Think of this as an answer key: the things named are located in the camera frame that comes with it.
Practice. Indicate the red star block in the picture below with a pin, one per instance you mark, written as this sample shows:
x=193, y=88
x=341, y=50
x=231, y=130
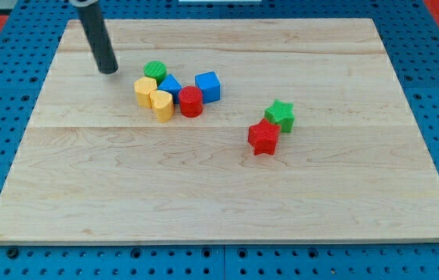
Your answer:
x=263, y=137

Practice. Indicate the green star block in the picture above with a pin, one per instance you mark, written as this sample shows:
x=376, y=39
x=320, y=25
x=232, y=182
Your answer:
x=281, y=113

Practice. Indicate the red cylinder block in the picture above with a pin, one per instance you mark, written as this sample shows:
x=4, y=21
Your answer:
x=190, y=101

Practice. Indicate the blue cube block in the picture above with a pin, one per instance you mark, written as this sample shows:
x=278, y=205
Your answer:
x=209, y=85

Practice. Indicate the yellow heart block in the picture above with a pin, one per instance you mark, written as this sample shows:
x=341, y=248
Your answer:
x=162, y=105

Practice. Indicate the blue triangle block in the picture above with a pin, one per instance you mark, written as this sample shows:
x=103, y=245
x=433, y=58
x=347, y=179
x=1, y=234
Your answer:
x=171, y=85

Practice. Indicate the yellow hexagon block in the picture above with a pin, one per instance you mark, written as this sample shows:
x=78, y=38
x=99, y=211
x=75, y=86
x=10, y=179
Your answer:
x=143, y=87

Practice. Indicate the green cylinder block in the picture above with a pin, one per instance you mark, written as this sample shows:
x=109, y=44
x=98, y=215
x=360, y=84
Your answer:
x=156, y=70

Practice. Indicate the light wooden board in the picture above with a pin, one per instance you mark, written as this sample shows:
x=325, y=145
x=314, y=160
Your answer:
x=94, y=168

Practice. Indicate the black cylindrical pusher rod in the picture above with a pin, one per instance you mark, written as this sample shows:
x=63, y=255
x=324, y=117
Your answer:
x=91, y=17

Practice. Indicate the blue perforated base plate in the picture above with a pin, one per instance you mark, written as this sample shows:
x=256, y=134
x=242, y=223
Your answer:
x=27, y=45

